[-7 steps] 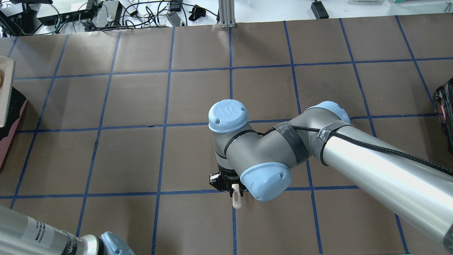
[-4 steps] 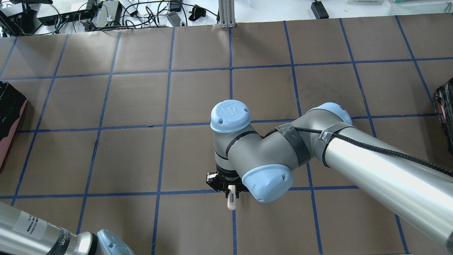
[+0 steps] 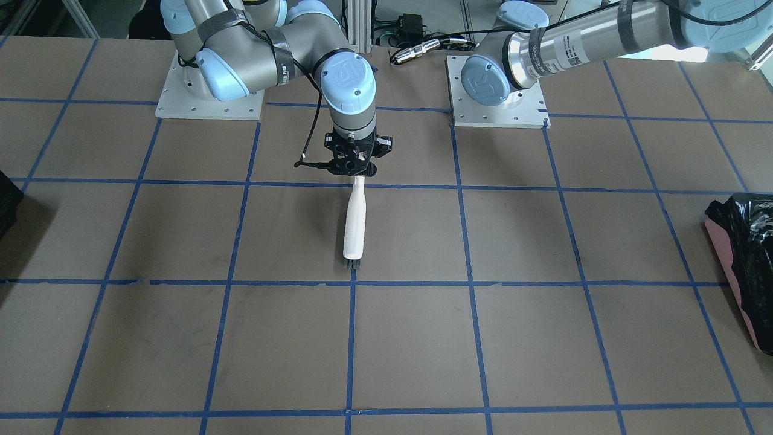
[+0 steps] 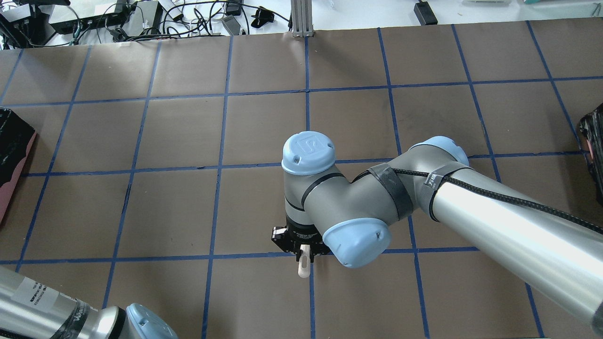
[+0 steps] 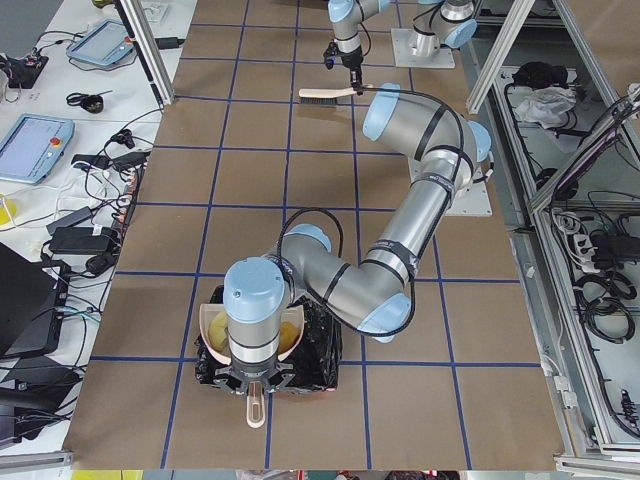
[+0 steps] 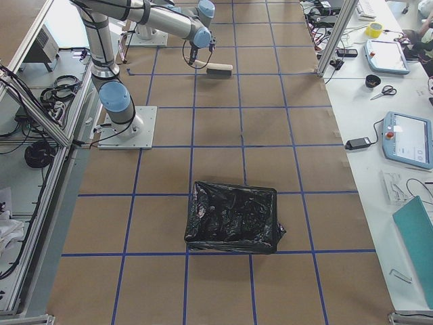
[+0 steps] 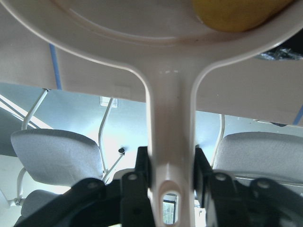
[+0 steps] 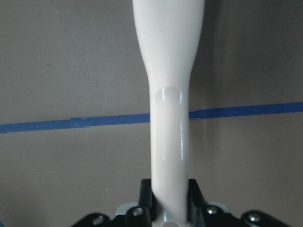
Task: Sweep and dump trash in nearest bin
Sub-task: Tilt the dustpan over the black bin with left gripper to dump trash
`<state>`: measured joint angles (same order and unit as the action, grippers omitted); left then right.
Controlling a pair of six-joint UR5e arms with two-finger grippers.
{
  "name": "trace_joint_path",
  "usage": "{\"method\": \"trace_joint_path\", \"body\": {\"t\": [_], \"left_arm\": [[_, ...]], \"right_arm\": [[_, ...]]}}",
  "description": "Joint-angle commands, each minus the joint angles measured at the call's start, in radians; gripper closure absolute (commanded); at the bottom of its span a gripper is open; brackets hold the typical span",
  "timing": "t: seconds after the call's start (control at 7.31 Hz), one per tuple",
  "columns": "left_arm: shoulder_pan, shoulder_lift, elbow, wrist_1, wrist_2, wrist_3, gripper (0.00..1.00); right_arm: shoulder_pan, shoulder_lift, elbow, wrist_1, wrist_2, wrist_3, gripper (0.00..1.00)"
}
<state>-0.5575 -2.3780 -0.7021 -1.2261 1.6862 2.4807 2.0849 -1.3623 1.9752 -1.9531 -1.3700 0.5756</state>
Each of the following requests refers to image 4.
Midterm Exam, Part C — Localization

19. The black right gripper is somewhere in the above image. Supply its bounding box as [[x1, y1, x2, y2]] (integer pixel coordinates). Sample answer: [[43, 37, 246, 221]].
[[271, 222, 331, 262]]

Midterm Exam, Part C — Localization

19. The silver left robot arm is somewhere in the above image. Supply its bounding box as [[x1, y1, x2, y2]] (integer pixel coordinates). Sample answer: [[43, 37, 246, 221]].
[[0, 267, 177, 339]]

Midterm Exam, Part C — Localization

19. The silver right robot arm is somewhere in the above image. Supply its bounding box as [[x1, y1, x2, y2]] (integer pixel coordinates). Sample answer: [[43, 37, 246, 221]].
[[271, 131, 603, 336]]

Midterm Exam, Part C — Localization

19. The pink bin black liner left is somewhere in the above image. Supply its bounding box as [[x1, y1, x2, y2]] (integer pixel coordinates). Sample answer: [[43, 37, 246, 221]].
[[0, 107, 37, 220]]

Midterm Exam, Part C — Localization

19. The black lined bin right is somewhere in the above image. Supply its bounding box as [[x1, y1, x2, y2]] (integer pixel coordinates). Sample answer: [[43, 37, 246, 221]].
[[578, 104, 603, 204]]

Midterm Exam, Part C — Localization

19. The black power adapter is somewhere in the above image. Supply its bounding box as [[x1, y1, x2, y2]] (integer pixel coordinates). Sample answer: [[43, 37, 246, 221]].
[[413, 0, 439, 26]]

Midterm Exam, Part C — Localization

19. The aluminium frame post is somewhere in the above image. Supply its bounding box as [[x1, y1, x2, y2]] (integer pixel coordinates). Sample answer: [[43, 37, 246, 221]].
[[289, 0, 314, 37]]

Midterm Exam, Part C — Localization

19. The black network switch box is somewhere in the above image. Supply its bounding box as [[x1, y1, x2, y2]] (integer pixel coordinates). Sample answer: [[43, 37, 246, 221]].
[[48, 0, 133, 34]]

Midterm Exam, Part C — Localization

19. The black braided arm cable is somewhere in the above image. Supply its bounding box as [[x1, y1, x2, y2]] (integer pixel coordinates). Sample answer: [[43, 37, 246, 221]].
[[351, 168, 603, 234]]

